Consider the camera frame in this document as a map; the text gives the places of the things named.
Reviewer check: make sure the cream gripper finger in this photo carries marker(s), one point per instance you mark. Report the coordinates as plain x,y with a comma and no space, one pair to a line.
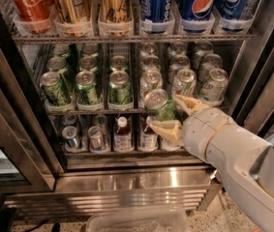
170,130
188,104

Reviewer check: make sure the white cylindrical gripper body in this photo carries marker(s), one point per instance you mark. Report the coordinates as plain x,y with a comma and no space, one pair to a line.
201,128

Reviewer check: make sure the green can column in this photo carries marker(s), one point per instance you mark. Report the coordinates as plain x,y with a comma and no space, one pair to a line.
119,63
119,88
86,88
88,63
160,106
90,49

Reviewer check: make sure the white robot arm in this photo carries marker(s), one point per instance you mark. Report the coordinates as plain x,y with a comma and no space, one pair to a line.
244,160

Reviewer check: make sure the white diet can front middle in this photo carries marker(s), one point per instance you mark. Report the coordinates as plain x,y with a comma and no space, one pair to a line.
184,83

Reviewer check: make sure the white diet can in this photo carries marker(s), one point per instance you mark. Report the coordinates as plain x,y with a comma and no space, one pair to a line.
199,51
147,49
177,63
210,61
214,85
150,80
174,49
150,62
184,83

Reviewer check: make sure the white diet can front right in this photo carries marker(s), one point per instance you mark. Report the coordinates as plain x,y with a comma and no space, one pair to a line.
214,85

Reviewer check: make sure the white diet can middle centre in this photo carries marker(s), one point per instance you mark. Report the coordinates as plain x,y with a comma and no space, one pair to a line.
177,63

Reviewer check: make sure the white diet can front left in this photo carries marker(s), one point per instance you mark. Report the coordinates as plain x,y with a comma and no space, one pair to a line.
150,80

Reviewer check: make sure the white diet can middle right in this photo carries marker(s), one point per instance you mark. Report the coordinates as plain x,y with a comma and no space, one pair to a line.
210,61

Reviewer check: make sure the white diet can back right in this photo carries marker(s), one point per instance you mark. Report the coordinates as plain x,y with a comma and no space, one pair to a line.
199,51

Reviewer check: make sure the white diet can middle left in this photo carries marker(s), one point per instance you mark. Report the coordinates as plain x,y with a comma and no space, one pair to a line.
150,62

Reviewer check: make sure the white diet can back centre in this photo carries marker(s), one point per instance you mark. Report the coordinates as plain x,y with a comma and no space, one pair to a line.
174,49

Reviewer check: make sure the right open fridge door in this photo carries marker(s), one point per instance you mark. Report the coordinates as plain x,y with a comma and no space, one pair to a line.
252,86

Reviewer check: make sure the white diet can back left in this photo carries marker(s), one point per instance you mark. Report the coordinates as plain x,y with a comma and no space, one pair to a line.
147,49

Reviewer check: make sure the silver can bottom back right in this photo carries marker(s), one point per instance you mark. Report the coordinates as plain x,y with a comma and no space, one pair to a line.
101,121

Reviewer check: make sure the silver can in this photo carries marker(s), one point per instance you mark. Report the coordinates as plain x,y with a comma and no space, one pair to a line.
70,120
97,142
101,121
72,138

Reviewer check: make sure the silver can bottom front right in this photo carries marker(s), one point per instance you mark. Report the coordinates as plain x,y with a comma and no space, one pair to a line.
97,142

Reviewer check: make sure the silver can bottom back left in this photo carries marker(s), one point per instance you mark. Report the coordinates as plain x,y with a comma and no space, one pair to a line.
70,120

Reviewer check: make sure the silver can bottom front left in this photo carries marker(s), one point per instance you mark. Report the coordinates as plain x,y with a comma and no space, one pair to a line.
72,138

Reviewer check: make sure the blue pepsi can middle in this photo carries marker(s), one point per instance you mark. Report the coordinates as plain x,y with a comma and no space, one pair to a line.
194,12

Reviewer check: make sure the blue pepsi can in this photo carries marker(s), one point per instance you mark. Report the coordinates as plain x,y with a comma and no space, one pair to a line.
235,13
194,12
154,15

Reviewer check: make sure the blue pepsi can left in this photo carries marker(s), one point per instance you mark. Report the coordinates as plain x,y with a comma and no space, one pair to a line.
154,15

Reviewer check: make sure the blue pepsi can right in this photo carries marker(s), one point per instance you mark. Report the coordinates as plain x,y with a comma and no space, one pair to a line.
235,13

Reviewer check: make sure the steel fridge base grille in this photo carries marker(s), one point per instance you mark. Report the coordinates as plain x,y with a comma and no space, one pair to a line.
188,187

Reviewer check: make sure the gold can right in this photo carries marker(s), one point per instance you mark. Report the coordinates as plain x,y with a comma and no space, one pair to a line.
115,14

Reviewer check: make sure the gold can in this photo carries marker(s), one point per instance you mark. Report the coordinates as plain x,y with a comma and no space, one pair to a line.
115,14
73,17

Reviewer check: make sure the green can front left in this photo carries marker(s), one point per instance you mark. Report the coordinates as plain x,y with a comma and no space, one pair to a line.
55,89

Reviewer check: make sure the green can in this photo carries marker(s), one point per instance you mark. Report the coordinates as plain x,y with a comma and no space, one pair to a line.
62,50
60,65
55,89

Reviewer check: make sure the green can middle left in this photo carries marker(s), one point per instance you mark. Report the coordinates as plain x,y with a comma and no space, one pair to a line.
60,65

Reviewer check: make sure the green can back left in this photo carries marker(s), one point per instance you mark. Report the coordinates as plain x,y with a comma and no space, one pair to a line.
62,50

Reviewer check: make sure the left glass fridge door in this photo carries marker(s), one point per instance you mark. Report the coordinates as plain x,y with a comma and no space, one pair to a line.
22,150

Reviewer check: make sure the gold can left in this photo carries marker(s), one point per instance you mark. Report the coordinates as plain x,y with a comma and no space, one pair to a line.
73,17

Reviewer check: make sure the red cola can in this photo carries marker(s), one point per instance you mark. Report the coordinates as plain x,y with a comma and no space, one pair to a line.
34,14

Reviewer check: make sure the brown tea bottle right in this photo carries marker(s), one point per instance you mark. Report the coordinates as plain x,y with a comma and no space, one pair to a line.
148,139

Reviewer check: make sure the brown tea bottle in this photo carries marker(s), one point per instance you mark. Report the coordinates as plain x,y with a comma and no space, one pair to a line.
122,136
148,139

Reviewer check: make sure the brown tea bottle left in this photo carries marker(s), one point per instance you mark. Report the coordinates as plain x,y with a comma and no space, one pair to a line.
122,136

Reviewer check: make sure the clear plastic bin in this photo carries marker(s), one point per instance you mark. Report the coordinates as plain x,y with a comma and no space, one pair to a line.
140,220

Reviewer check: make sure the middle wire shelf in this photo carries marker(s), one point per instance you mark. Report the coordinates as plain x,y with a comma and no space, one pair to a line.
99,111

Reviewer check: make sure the wire shelf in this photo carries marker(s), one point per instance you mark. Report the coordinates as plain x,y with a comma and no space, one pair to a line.
99,111
132,39

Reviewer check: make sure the top wire shelf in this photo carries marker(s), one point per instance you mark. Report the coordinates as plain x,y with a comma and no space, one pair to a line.
132,39

